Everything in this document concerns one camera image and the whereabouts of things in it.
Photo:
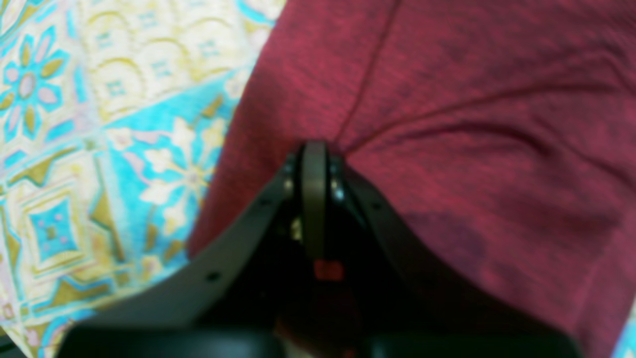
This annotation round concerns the patterned tablecloth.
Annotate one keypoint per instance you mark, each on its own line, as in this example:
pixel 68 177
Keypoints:
pixel 114 114

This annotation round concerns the dark red t-shirt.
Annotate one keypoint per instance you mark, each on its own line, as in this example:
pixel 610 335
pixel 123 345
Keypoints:
pixel 502 131

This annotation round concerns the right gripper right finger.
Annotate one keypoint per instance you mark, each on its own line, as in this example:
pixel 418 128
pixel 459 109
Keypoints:
pixel 411 303

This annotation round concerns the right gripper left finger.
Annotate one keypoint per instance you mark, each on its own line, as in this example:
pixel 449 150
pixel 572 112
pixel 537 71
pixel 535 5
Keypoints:
pixel 225 302

